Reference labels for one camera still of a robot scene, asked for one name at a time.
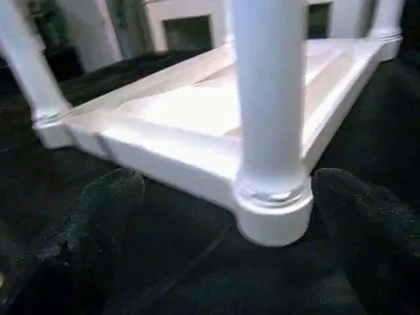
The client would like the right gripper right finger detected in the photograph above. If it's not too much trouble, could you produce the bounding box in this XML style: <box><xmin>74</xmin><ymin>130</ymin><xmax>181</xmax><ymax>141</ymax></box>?
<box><xmin>311</xmin><ymin>167</ymin><xmax>420</xmax><ymax>315</ymax></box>

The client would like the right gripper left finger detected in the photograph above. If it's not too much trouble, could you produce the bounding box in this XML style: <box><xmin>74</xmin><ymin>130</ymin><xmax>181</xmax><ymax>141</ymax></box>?
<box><xmin>0</xmin><ymin>169</ymin><xmax>146</xmax><ymax>315</ymax></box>

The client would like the white glass-door cabinet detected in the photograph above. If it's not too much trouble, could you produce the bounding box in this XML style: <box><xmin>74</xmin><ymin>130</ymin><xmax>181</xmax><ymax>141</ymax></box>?
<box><xmin>144</xmin><ymin>0</ymin><xmax>378</xmax><ymax>53</ymax></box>

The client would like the white plastic table top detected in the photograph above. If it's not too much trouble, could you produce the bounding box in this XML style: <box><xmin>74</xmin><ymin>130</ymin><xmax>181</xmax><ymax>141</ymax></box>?
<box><xmin>32</xmin><ymin>37</ymin><xmax>404</xmax><ymax>249</ymax></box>

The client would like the black plastic table mat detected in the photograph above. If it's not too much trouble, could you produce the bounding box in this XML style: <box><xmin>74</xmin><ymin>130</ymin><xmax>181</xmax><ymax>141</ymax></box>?
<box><xmin>0</xmin><ymin>49</ymin><xmax>420</xmax><ymax>315</ymax></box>

